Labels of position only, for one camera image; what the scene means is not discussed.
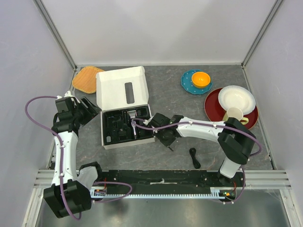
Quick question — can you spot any pale yellow mug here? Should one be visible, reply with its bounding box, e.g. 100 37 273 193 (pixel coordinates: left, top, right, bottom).
223 107 249 125

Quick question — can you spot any silver black hair clipper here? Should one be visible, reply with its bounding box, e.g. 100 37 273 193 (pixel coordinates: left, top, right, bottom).
128 110 137 139

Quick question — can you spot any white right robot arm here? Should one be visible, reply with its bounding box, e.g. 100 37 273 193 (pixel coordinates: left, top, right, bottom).
148 113 257 186

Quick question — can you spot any black power cable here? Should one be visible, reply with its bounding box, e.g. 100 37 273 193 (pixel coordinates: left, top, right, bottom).
188 148 201 169

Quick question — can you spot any white paper bowl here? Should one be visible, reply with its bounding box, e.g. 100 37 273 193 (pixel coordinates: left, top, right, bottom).
218 85 256 115

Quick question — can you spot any dark red plate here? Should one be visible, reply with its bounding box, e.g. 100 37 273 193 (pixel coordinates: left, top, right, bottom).
204 88 258 130

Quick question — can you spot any woven orange tray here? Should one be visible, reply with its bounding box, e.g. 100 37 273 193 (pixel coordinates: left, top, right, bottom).
72 66 104 94

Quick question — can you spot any white clipper kit box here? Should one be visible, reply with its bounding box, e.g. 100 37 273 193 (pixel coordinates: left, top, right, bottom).
96 66 155 149

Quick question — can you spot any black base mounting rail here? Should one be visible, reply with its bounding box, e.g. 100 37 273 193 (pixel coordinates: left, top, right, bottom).
99 170 243 196

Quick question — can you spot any teal dotted plate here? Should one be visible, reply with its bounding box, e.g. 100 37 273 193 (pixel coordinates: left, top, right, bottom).
181 70 213 95

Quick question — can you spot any orange bowl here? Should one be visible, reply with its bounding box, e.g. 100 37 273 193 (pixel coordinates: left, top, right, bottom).
191 71 211 88

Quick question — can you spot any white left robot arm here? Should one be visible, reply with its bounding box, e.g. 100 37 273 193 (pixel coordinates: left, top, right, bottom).
44 91 104 218

